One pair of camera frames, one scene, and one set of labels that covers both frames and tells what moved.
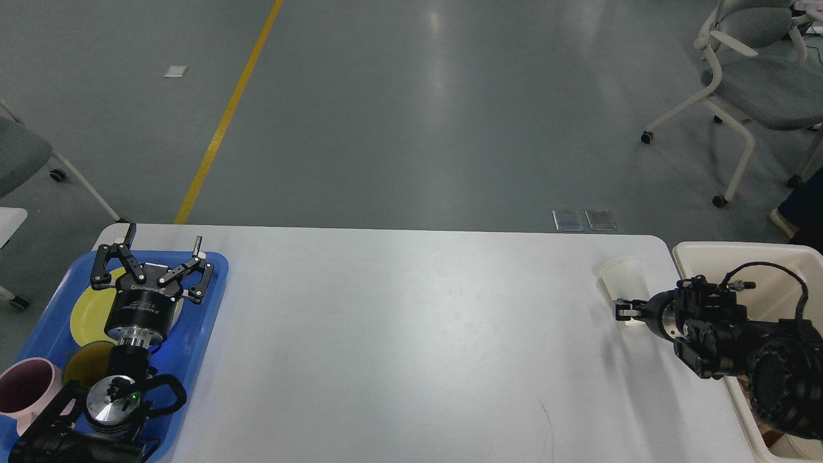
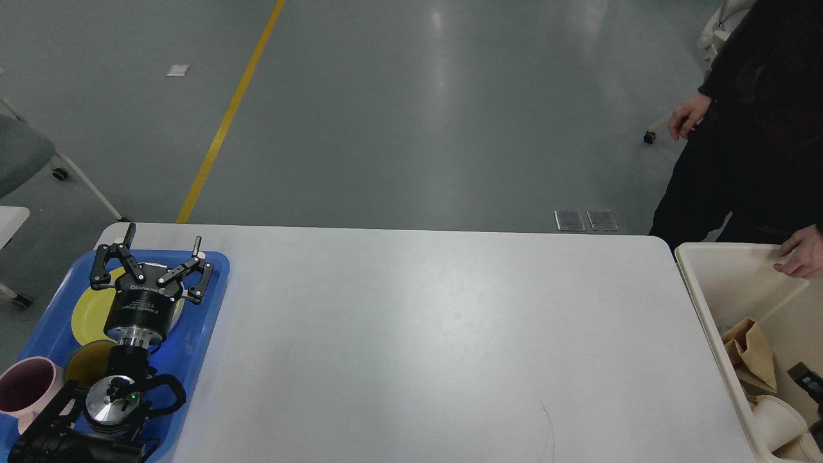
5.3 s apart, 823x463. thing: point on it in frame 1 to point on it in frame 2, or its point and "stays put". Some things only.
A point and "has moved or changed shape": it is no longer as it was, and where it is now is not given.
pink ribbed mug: (26, 386) stays put
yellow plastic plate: (89, 314) stays put
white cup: (627, 279) has moved or changed shape
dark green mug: (87, 363) stays put
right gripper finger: (624, 309) to (810, 381)
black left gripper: (143, 308) stays put
